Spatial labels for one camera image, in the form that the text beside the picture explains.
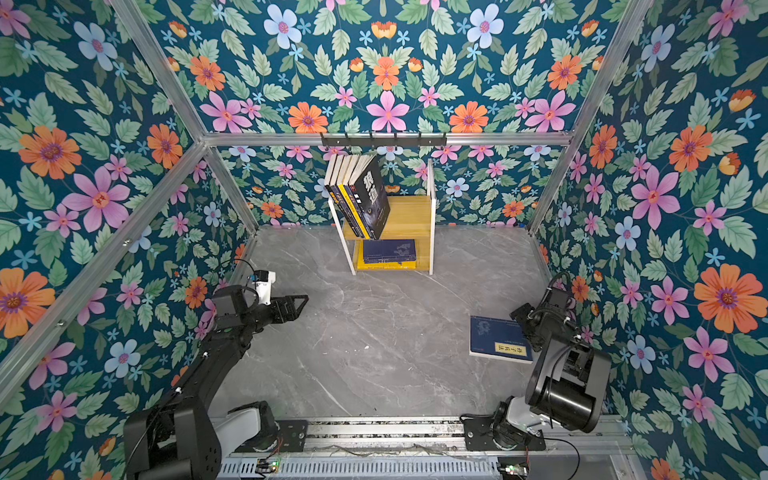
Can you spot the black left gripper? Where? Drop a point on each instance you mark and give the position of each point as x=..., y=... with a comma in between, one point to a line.
x=289, y=313

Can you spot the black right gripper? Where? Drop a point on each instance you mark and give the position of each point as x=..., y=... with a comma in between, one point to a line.
x=526, y=315

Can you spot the navy book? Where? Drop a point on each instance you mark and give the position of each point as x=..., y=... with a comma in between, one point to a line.
x=498, y=339
x=389, y=251

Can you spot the navy book front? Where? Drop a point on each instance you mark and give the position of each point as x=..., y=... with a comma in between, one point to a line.
x=389, y=251

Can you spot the dark blue paperback book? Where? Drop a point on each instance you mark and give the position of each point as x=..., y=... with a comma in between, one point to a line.
x=335, y=192

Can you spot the black wolf cover book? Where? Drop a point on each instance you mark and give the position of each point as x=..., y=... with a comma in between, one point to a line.
x=375, y=205

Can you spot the yellow cartoon boy book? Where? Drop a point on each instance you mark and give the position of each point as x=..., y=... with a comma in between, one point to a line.
x=343, y=200

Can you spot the dark portrait cover book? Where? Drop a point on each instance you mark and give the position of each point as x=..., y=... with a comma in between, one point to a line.
x=354, y=167

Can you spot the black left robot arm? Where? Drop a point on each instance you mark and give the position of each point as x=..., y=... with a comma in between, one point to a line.
x=176, y=438

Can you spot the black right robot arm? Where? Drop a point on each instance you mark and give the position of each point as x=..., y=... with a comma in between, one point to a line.
x=568, y=383

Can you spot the yellow book on lower shelf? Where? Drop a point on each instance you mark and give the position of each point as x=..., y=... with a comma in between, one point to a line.
x=382, y=266

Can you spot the book standing on shelf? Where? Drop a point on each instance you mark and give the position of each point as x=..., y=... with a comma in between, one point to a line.
x=331, y=168

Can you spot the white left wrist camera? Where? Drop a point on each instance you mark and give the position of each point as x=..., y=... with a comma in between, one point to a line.
x=263, y=281

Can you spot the white frame wooden bookshelf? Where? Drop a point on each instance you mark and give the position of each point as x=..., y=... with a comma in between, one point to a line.
x=411, y=217

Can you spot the metal coat hook rail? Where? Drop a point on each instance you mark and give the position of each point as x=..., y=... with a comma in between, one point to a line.
x=371, y=140

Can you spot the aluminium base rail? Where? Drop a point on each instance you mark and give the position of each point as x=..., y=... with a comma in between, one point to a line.
x=441, y=447

